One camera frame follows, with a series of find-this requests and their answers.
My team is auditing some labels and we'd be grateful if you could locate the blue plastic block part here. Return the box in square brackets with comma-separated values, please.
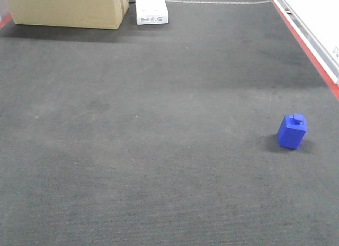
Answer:
[278, 113, 307, 149]

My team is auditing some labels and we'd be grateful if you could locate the large cardboard box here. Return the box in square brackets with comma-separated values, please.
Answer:
[7, 0, 129, 30]

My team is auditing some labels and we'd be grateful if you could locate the white labelled carton box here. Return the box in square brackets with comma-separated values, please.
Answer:
[136, 0, 168, 25]

